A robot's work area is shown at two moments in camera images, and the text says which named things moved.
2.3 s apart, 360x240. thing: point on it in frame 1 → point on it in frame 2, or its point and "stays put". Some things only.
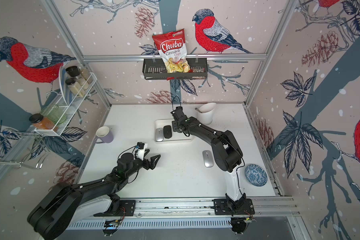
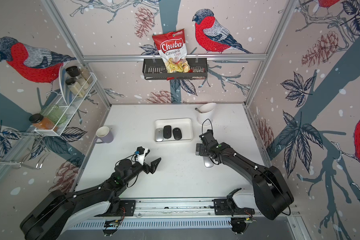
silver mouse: [159, 134] stays put
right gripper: [174, 128] → [199, 147]
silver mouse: [208, 159] stays put
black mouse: [167, 131] stays put
